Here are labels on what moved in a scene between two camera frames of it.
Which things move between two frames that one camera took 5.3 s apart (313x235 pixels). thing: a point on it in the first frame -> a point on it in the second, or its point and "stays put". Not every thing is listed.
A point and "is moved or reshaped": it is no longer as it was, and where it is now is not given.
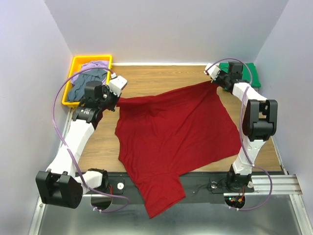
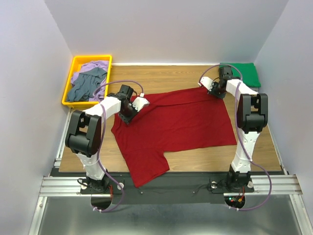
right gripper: x=216 y=81 -> x=221 y=96
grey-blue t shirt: x=76 y=92 stays put
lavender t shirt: x=92 y=64 stays put
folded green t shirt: x=249 y=73 stays put
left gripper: x=116 y=99 -> x=127 y=120
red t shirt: x=161 y=135 is moved or reshaped
